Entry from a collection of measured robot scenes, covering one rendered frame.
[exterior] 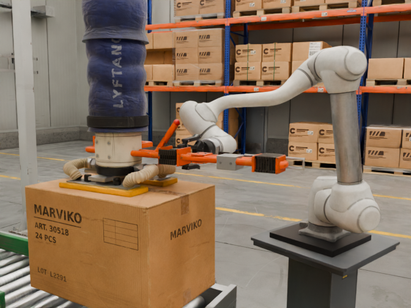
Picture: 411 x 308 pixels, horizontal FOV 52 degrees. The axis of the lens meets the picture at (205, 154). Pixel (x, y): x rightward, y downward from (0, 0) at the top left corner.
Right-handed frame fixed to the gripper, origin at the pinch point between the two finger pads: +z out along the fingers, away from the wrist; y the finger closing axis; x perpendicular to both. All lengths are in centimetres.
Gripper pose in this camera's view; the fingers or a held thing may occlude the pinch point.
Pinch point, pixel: (178, 156)
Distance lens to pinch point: 147.4
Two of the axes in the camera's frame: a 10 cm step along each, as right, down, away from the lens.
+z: -4.8, 1.1, -8.7
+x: -8.8, -0.8, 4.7
